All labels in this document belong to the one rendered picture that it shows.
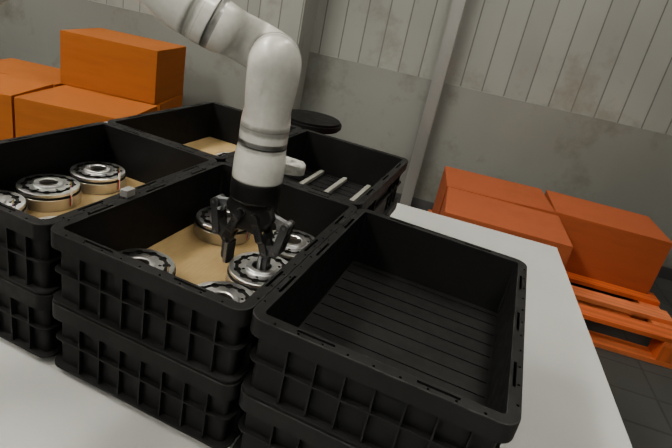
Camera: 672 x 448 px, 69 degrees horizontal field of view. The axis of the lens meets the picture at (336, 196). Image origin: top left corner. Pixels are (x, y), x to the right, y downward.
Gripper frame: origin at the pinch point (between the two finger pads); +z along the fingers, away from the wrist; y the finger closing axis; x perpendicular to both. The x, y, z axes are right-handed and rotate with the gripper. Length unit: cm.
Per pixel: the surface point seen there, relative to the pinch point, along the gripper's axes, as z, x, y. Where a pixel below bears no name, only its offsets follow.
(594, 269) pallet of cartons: 65, 216, 93
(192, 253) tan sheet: 3.6, 1.0, -10.5
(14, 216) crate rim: -6.2, -20.4, -23.2
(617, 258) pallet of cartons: 56, 217, 101
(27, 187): 0.9, -4.1, -42.4
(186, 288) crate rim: -6.5, -19.7, 3.7
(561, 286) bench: 16, 68, 55
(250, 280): 0.3, -4.1, 3.6
